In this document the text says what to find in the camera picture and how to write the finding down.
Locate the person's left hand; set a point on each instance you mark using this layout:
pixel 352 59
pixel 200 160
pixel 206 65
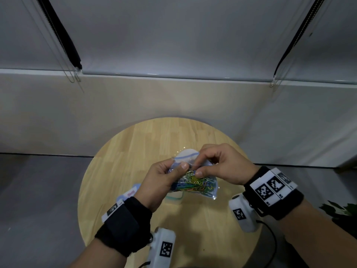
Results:
pixel 156 181

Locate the person's right hand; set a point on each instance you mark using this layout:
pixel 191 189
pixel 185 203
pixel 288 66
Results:
pixel 231 167

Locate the person's right thumb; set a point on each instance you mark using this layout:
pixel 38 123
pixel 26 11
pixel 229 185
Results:
pixel 207 173

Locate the person's left thumb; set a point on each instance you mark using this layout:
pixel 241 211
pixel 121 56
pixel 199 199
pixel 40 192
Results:
pixel 180 168

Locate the clear zip bag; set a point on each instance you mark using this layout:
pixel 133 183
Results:
pixel 192 178

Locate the person's left forearm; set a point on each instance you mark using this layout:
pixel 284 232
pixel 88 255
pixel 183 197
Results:
pixel 94 255

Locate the person's right forearm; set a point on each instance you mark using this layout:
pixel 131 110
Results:
pixel 315 237

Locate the pile of colourful paper clips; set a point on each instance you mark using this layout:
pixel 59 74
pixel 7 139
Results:
pixel 196 184

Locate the black wrist band with markers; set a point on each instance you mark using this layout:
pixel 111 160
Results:
pixel 274 192

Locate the black wrist band with marker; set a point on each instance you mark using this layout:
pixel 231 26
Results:
pixel 125 226

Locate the white window sill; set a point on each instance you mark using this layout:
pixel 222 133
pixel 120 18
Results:
pixel 178 78

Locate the grey roller blind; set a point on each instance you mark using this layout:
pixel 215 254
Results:
pixel 178 36
pixel 25 33
pixel 329 44

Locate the green plant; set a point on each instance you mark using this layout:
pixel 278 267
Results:
pixel 341 213

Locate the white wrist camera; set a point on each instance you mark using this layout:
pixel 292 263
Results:
pixel 242 214
pixel 163 248

